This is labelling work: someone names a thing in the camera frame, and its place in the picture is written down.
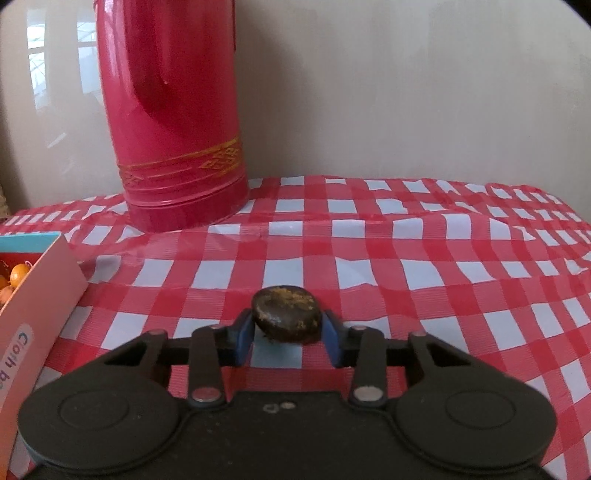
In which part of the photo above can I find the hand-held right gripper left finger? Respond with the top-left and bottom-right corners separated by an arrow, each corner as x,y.
104,308 -> 256,408

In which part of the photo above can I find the small dark smooth fruit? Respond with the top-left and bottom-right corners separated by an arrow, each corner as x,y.
252,286 -> 321,344

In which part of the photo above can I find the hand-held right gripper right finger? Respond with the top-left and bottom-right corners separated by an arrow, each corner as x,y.
320,309 -> 469,409

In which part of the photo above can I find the red thermos flask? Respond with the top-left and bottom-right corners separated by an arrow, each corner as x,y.
93,0 -> 251,234

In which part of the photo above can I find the red checkered tablecloth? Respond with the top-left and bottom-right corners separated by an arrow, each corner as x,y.
0,174 -> 591,480

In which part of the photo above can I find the colourful cardboard box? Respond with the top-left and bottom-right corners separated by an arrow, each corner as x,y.
0,232 -> 89,416

